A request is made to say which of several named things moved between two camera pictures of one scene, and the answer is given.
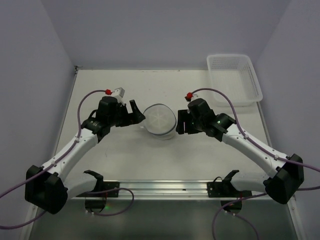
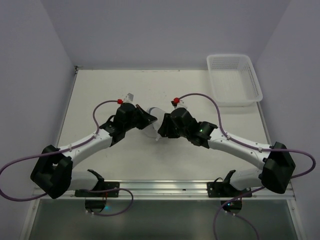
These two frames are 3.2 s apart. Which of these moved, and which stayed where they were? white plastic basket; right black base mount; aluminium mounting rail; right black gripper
Moved: right black gripper
Stayed: aluminium mounting rail; white plastic basket; right black base mount
